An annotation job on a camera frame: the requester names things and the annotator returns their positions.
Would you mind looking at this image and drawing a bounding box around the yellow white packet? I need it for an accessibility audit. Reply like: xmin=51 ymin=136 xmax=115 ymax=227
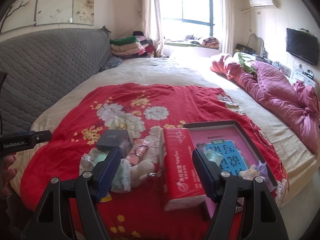
xmin=100 ymin=193 xmax=112 ymax=203

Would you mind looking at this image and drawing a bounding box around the green sponge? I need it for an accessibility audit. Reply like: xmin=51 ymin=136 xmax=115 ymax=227
xmin=79 ymin=148 xmax=109 ymax=175

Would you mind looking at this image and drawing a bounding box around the grey tray with pink book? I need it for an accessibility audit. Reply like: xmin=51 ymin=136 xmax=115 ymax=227
xmin=183 ymin=120 xmax=279 ymax=222

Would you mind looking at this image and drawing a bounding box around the red tissue pack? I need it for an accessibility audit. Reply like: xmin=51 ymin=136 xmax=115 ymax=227
xmin=160 ymin=128 xmax=206 ymax=211

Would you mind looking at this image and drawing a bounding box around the beige plush bear keychain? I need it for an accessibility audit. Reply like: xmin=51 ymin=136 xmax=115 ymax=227
xmin=130 ymin=159 xmax=162 ymax=188

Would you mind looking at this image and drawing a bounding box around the pink knit cloth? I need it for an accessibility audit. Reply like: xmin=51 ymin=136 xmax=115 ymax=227
xmin=125 ymin=139 xmax=150 ymax=166

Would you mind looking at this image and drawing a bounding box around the person's left hand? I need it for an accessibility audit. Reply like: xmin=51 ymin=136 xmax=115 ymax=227
xmin=1 ymin=155 xmax=17 ymax=199

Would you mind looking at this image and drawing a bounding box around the red floral blanket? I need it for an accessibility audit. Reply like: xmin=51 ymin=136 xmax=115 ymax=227
xmin=20 ymin=83 xmax=289 ymax=239

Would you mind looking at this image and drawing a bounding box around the beige bed sheet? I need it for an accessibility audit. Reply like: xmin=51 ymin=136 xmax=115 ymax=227
xmin=10 ymin=56 xmax=320 ymax=210

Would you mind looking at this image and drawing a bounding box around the grey quilted headboard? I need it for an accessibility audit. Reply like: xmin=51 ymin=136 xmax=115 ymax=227
xmin=1 ymin=27 xmax=112 ymax=134

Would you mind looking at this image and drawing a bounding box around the pink quilted comforter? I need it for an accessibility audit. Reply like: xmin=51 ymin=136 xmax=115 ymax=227
xmin=210 ymin=54 xmax=319 ymax=153

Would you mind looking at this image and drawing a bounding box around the dark patterned pillow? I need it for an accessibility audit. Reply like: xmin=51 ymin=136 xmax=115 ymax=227
xmin=99 ymin=56 xmax=123 ymax=72

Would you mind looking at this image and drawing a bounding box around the green cloth on comforter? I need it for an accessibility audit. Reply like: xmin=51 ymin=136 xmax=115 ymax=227
xmin=233 ymin=52 xmax=257 ymax=80

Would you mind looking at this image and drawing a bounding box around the stack of folded blankets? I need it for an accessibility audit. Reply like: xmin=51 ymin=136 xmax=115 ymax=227
xmin=110 ymin=31 xmax=156 ymax=59

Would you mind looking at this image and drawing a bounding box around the white curtain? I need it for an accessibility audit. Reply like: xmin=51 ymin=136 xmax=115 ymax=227
xmin=142 ymin=0 xmax=163 ymax=57

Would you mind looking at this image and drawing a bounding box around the white air conditioner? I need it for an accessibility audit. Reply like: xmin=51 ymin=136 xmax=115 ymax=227
xmin=249 ymin=0 xmax=278 ymax=8

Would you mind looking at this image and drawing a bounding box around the floral wall painting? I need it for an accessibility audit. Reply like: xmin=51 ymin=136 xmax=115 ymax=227
xmin=1 ymin=0 xmax=94 ymax=33

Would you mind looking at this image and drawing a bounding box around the wall mounted black television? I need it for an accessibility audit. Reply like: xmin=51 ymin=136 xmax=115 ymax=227
xmin=286 ymin=28 xmax=319 ymax=66

